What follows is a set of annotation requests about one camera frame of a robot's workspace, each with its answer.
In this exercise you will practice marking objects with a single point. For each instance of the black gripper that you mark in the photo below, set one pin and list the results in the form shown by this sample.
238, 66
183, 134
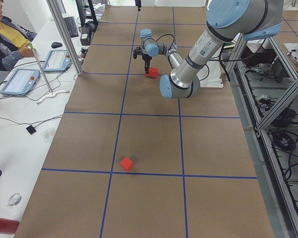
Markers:
146, 58

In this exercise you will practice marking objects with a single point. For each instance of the red cube block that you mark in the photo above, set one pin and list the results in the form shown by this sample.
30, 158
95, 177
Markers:
151, 75
127, 164
154, 69

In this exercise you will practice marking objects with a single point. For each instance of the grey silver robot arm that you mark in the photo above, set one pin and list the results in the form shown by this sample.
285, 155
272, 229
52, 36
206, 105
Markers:
254, 19

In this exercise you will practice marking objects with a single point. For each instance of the black power adapter brick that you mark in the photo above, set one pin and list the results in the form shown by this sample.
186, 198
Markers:
85, 36

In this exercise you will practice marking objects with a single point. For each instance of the black computer keyboard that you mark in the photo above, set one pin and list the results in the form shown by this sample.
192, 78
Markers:
70, 24

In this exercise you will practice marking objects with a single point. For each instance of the far blue teach pendant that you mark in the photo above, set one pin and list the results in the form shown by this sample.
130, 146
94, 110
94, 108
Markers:
57, 61

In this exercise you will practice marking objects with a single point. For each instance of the blue teach pendant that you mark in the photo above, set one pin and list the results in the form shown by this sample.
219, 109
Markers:
21, 82
57, 61

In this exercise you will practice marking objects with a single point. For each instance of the black computer mouse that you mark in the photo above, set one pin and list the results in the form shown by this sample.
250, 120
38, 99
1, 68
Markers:
55, 45

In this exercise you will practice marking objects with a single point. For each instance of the thin metal stand rod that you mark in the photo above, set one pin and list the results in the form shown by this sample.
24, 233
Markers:
51, 93

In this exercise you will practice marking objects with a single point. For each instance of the near blue teach pendant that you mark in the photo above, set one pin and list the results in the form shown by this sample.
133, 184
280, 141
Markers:
21, 82

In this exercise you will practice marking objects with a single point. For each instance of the small black square puck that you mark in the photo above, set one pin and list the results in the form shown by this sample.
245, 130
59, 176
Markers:
31, 129

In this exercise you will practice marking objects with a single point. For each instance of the seated man yellow shirt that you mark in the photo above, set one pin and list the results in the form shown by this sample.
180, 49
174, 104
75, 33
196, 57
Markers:
14, 42

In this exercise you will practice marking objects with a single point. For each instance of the clear plastic round object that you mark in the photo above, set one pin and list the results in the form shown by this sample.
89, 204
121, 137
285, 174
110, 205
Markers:
14, 199

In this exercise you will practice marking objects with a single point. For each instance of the dark red cylinder object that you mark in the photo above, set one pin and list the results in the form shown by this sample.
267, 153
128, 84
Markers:
8, 226

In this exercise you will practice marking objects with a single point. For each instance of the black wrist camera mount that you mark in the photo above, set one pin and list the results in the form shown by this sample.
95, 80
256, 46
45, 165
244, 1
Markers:
137, 52

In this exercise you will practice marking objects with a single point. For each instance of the aluminium frame column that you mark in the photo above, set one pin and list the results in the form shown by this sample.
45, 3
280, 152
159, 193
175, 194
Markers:
61, 26

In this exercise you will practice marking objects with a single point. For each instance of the aluminium frame rack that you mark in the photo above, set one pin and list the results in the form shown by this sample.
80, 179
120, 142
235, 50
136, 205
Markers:
264, 78

